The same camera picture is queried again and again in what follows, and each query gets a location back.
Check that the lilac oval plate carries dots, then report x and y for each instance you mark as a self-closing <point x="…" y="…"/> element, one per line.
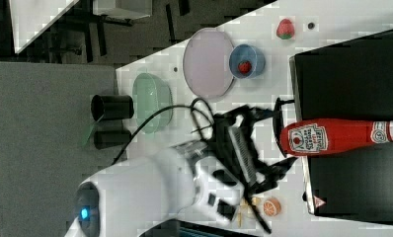
<point x="206" y="63"/>

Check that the strawberry in blue bowl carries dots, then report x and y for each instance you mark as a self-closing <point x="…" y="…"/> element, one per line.
<point x="244" y="67"/>

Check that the peeled toy banana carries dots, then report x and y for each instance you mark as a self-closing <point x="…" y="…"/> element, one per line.
<point x="245" y="210"/>

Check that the toy orange half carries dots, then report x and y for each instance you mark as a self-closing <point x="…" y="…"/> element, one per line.
<point x="271" y="206"/>

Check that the white side table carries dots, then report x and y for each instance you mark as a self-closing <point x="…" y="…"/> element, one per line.
<point x="30" y="18"/>

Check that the green slotted spatula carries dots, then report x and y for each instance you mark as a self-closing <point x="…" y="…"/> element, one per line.
<point x="88" y="133"/>

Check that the red ketchup bottle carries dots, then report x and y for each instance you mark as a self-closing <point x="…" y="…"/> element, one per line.
<point x="325" y="136"/>

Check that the blue bowl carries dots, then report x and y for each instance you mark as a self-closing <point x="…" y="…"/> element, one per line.
<point x="246" y="52"/>

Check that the green colander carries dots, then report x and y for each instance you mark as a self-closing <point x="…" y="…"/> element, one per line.
<point x="151" y="94"/>

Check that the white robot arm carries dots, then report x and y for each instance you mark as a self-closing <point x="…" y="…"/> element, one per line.
<point x="140" y="196"/>

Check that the strawberry on table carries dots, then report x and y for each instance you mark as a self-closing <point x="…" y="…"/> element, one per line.
<point x="285" y="30"/>

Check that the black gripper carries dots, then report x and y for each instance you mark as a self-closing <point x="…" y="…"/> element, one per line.
<point x="234" y="147"/>

